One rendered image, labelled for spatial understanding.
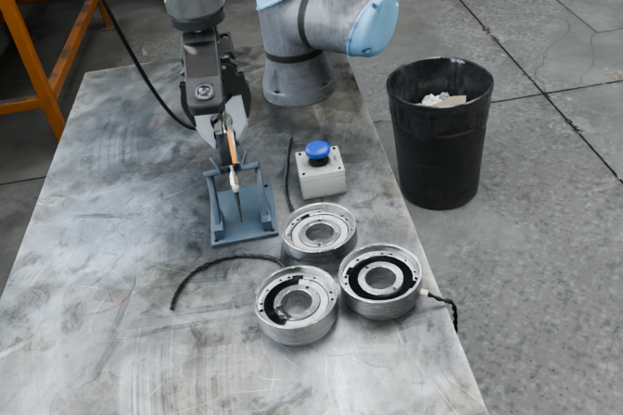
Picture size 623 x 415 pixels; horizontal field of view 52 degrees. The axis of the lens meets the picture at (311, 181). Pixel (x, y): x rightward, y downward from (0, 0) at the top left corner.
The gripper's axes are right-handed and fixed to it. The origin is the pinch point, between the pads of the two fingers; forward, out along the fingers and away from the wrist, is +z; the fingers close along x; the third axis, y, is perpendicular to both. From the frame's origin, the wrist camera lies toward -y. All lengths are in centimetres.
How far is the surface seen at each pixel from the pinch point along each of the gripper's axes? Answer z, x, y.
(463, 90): 67, -74, 99
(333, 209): 8.4, -13.6, -9.4
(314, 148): 4.8, -12.8, 1.0
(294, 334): 7.1, -5.1, -30.7
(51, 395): 10.3, 24.6, -30.4
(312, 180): 8.4, -11.7, -2.0
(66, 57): 79, 80, 197
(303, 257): 8.0, -8.0, -17.9
